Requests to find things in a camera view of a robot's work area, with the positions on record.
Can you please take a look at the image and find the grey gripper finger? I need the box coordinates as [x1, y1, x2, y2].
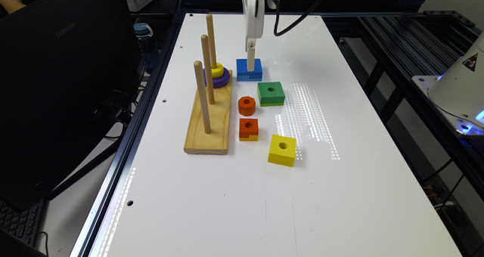
[247, 39, 256, 71]

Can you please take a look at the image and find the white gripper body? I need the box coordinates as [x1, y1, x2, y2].
[242, 0, 278, 41]

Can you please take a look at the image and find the blue square block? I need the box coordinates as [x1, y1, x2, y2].
[236, 58, 262, 82]

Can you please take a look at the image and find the person forearm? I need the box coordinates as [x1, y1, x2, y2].
[0, 0, 25, 14]

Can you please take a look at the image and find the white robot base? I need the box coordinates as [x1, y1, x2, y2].
[412, 36, 483, 137]

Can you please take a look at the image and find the green square block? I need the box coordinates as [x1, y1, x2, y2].
[257, 82, 285, 107]

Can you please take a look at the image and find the orange octagonal block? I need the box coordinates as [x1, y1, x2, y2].
[238, 96, 256, 116]

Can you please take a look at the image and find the orange square block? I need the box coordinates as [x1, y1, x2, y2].
[239, 119, 259, 141]

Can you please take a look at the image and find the yellow square block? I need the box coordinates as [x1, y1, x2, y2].
[268, 135, 296, 167]

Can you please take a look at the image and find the back wooden peg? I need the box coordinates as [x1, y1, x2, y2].
[206, 14, 217, 69]

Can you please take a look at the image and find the wooden peg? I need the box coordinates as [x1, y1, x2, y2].
[194, 60, 211, 134]
[206, 14, 217, 69]
[201, 34, 215, 104]

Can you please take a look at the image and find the middle wooden peg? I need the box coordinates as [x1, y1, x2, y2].
[201, 34, 215, 104]

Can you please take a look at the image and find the front wooden peg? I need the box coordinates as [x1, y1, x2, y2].
[194, 60, 211, 134]

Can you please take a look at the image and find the blue water bottle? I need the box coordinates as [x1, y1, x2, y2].
[133, 23, 159, 73]

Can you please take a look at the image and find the wooden peg base board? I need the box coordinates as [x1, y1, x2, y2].
[184, 70, 232, 155]

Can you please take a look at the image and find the black Samsung monitor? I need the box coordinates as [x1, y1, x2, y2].
[1, 0, 142, 212]

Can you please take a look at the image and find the black keyboard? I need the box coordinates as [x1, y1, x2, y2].
[0, 200, 45, 247]

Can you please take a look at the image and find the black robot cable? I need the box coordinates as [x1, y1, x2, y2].
[273, 0, 335, 38]

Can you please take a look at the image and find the yellow ring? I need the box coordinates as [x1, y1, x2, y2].
[209, 62, 225, 79]

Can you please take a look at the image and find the purple ring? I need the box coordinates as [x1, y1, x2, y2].
[203, 67, 231, 89]

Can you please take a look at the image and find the black aluminium frame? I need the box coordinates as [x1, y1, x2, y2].
[321, 0, 484, 197]

